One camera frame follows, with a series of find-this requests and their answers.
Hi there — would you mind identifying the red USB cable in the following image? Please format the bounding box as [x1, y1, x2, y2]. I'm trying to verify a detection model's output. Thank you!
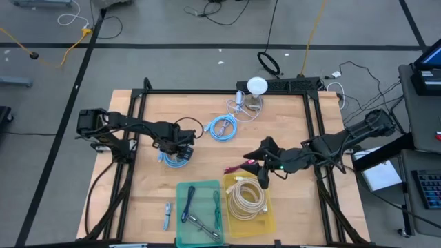
[223, 158, 256, 175]

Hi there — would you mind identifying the green translucent plastic bin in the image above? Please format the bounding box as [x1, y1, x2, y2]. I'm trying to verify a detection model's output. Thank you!
[175, 179, 225, 248]

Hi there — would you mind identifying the yellow translucent plastic bin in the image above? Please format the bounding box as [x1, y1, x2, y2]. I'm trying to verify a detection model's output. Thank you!
[222, 171, 277, 239]

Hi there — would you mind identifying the grey side table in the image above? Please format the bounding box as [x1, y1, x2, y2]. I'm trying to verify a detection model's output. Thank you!
[398, 63, 441, 238]

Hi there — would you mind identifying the laptop screen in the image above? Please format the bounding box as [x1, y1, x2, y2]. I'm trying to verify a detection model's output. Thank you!
[412, 38, 441, 70]

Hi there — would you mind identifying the black coiled floor cable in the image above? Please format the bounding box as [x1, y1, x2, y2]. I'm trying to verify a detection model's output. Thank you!
[256, 0, 282, 76]

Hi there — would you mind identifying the grey braided USB cable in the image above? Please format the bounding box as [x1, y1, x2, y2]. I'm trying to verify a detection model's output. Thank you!
[181, 212, 223, 243]

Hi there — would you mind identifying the grey metal object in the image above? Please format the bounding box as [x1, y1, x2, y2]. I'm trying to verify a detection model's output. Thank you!
[12, 0, 73, 8]

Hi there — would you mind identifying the black power strip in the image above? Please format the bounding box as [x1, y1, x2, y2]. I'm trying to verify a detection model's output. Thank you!
[236, 76, 322, 93]

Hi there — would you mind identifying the dark blue USB cable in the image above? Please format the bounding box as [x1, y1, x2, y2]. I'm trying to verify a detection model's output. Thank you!
[181, 185, 196, 223]

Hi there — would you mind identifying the beige USB cable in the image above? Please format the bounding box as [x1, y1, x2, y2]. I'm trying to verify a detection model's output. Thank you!
[225, 176, 269, 221]

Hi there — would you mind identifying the yellow extension cord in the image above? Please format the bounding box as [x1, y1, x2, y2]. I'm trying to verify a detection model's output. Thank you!
[0, 26, 94, 68]

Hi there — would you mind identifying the yellow floor cable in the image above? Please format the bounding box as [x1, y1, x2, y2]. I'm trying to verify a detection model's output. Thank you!
[300, 0, 327, 77]

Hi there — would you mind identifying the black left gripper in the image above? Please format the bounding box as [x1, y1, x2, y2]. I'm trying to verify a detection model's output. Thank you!
[156, 129, 196, 162]

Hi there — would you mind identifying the silver aluminium bar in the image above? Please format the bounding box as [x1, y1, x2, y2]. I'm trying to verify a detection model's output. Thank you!
[108, 242, 149, 248]

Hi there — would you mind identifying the white cable with adapter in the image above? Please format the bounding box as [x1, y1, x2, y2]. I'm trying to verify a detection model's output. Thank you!
[226, 90, 265, 124]

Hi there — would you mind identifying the black chair base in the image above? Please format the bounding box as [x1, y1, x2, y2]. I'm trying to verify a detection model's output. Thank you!
[0, 105, 14, 138]

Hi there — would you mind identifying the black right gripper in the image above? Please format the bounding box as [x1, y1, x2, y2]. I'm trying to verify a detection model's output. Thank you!
[240, 136, 313, 190]

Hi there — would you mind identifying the black device box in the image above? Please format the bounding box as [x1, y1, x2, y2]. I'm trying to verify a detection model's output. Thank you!
[410, 68, 441, 96]

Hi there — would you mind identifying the white floor cable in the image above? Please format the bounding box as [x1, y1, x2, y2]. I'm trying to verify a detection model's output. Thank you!
[57, 0, 91, 28]

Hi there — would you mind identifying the silver arm base bracket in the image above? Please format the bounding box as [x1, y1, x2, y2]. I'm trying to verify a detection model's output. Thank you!
[91, 141, 113, 154]

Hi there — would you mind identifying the black keyboard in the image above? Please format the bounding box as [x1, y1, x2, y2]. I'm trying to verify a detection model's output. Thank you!
[411, 169, 441, 210]

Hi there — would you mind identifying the white box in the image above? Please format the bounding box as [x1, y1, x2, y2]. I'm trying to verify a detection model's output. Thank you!
[353, 147, 403, 193]

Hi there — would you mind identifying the grey floor bar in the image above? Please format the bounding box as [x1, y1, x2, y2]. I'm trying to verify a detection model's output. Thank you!
[0, 75, 34, 89]

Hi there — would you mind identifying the white dome lamp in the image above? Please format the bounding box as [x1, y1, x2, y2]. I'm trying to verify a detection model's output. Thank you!
[244, 76, 269, 111]

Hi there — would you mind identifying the small pale blue cable bundle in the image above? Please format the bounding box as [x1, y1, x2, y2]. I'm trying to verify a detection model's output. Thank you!
[162, 201, 173, 232]

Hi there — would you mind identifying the white looped cable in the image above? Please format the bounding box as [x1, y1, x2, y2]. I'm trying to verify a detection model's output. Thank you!
[325, 81, 346, 111]

